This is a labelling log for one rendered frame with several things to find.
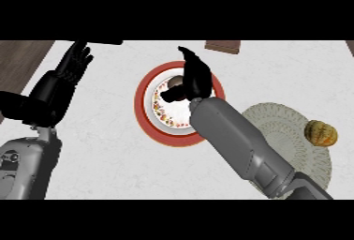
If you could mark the dark brown wooden panel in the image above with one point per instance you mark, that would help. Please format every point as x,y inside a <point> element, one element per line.
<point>18,57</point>

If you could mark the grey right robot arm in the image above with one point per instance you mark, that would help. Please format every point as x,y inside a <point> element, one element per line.
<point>230,131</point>

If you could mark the brown wooden corner piece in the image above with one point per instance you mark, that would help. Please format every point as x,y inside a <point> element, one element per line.
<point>350,45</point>

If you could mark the brown wooden block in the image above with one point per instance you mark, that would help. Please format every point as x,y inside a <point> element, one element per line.
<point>223,46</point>

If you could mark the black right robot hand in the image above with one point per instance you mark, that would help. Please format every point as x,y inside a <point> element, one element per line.
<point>198,78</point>

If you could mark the dark flat appliance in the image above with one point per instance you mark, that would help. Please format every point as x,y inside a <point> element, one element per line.
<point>99,42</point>

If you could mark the red-rimmed white patterned plate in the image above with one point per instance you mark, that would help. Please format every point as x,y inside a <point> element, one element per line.
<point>147,118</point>

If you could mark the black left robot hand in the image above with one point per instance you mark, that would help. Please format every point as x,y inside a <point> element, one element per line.
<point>74,62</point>

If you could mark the pale round woven placemat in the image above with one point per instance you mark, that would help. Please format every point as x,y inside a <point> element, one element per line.
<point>285,131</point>

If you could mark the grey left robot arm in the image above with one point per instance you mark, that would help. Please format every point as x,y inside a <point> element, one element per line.
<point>46,97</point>

